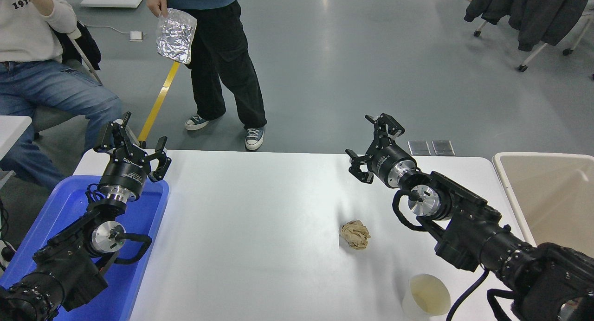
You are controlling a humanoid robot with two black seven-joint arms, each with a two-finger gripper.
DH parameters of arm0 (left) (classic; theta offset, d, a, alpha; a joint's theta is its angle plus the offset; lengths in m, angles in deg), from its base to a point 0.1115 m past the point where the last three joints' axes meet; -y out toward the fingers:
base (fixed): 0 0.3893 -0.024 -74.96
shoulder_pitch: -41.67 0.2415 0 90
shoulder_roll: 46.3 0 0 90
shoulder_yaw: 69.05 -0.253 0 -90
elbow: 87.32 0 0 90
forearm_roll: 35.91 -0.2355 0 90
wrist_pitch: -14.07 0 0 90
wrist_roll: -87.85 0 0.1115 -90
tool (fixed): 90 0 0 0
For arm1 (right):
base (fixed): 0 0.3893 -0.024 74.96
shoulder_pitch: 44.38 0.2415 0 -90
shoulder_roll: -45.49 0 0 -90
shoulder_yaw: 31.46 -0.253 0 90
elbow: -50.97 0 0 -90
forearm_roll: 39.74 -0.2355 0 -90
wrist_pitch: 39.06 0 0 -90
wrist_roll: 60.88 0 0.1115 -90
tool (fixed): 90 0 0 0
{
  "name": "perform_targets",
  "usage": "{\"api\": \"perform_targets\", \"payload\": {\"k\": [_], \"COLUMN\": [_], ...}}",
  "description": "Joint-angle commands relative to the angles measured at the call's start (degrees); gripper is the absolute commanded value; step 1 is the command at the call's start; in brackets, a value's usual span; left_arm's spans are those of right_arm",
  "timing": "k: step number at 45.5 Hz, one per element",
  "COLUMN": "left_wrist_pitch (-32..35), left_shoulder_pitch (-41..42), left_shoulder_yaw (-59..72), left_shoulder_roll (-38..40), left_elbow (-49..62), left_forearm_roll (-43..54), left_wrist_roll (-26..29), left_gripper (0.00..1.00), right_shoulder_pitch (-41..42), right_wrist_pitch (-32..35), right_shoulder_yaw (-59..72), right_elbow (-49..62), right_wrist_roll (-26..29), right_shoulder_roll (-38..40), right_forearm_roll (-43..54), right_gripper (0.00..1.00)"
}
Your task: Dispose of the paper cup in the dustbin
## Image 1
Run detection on white folding chair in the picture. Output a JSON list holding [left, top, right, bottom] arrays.
[[32, 29, 142, 148]]

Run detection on person's right hand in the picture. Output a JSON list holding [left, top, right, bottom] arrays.
[[145, 0, 168, 18]]

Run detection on crinkled silver foil bag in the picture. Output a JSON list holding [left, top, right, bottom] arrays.
[[155, 8, 198, 65]]

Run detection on dark grey jackets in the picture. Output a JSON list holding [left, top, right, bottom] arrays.
[[464, 0, 590, 51]]

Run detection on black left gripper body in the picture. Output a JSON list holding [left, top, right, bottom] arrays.
[[99, 148, 151, 195]]

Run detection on black bag on chair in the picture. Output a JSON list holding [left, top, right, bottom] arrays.
[[53, 22, 102, 71]]

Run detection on large pale plastic bin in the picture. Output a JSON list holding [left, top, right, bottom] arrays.
[[492, 152, 594, 259]]

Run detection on small white side table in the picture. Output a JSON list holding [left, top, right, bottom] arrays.
[[0, 116, 33, 187]]

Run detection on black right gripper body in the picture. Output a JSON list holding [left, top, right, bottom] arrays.
[[367, 142, 415, 188]]

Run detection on person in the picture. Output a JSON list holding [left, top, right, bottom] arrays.
[[142, 0, 267, 151], [0, 0, 123, 192]]

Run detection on black cable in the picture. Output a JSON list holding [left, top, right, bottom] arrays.
[[0, 198, 17, 270]]

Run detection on white paper cup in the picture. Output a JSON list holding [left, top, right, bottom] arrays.
[[402, 274, 452, 321]]

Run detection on blue plastic tray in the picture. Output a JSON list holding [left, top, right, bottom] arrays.
[[0, 175, 170, 321]]

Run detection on white power adapter with cable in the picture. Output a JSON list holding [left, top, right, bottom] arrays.
[[86, 24, 143, 42]]

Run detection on crumpled tan paper ball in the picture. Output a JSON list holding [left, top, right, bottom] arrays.
[[339, 220, 371, 250]]

